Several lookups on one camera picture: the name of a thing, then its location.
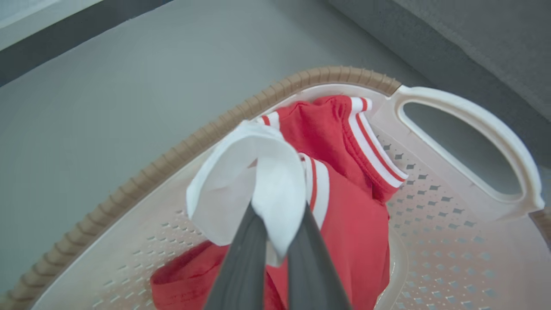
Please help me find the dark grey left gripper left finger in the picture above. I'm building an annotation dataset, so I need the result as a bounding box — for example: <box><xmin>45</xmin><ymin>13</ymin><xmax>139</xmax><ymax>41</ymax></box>
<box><xmin>204</xmin><ymin>202</ymin><xmax>265</xmax><ymax>310</ymax></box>

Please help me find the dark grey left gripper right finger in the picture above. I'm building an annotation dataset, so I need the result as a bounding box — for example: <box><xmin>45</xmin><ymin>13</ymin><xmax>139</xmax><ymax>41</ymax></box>
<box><xmin>288</xmin><ymin>205</ymin><xmax>351</xmax><ymax>310</ymax></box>

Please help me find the red and white garment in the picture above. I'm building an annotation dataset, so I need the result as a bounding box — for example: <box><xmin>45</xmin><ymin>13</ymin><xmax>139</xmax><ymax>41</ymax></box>
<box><xmin>150</xmin><ymin>95</ymin><xmax>409</xmax><ymax>310</ymax></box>

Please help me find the grey fabric sofa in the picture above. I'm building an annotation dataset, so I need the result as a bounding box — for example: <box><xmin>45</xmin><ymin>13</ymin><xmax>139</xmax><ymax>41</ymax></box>
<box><xmin>325</xmin><ymin>0</ymin><xmax>551</xmax><ymax>171</ymax></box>

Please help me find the white plastic laundry basket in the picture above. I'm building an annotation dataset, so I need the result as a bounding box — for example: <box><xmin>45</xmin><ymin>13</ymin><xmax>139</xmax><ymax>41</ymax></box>
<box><xmin>0</xmin><ymin>65</ymin><xmax>551</xmax><ymax>310</ymax></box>

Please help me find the white and black baseboard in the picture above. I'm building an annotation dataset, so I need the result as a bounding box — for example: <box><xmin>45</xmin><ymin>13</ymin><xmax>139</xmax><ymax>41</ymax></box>
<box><xmin>0</xmin><ymin>0</ymin><xmax>175</xmax><ymax>88</ymax></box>

